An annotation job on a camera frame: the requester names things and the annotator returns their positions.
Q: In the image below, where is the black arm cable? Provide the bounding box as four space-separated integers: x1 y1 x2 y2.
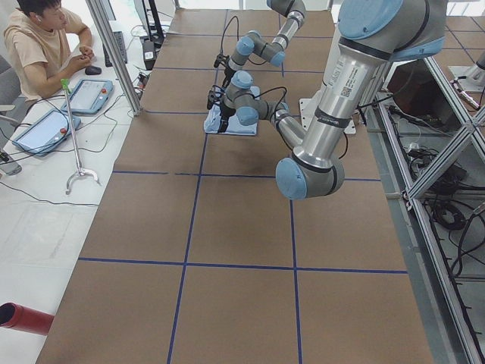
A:
219 14 240 58
257 86 349 160

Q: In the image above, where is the blue teach pendant far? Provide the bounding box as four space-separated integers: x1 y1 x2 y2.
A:
61 78 114 115

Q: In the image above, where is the light blue t-shirt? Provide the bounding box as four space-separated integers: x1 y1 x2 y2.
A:
203 85 260 136

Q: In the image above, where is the red cylinder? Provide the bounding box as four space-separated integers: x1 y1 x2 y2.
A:
1 303 55 336

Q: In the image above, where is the blue teach pendant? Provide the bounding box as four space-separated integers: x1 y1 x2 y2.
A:
61 78 114 115
12 109 71 156

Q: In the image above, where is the black keyboard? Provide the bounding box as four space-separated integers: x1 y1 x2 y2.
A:
102 30 129 68

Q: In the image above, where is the aluminium frame rail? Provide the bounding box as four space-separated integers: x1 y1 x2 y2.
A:
371 58 484 363

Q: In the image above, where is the seated man in beige shirt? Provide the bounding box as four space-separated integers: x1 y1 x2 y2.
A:
4 1 95 101

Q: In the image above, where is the black computer mouse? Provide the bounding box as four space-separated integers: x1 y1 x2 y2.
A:
85 65 102 76

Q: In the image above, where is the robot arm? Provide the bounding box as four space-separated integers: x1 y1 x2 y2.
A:
207 1 447 199
214 0 306 89

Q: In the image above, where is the blue teach pendant near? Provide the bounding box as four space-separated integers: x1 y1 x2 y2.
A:
12 109 71 156

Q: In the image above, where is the metal reacher grabber stick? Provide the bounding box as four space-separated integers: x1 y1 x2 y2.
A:
61 79 101 195

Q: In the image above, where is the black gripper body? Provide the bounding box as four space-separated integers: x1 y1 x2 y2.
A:
205 86 235 133
213 53 236 88

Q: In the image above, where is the aluminium frame post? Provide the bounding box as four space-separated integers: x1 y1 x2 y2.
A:
86 0 142 116

